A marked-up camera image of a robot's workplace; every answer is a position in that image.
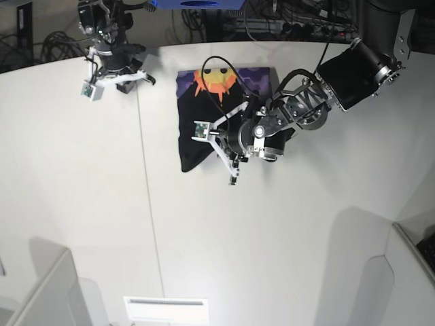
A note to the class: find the blue box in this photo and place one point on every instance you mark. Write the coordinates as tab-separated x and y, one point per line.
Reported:
197	4

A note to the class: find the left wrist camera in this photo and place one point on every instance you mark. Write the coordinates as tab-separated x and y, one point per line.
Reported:
201	130

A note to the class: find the black keyboard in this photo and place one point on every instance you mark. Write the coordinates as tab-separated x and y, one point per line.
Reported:
426	248

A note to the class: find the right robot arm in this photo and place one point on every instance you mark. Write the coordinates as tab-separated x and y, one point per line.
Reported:
106	22

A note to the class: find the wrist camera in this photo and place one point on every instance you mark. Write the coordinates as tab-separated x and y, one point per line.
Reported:
92	91
201	130

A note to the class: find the white right cabinet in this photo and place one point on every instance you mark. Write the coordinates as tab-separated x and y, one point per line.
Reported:
400	286

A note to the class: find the white power strip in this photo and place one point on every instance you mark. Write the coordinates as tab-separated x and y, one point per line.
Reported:
283	28

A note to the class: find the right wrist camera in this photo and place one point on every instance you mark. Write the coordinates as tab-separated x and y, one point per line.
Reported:
92	91

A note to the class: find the white side cabinet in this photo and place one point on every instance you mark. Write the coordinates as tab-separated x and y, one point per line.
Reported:
55	299

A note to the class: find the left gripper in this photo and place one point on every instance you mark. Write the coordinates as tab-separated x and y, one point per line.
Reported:
249	130

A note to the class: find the black T-shirt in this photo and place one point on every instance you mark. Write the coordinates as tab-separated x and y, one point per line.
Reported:
206	95

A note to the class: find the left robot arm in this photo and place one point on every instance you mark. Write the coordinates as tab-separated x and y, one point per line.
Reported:
303	99

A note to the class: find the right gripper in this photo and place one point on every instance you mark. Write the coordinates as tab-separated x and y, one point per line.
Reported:
119	66

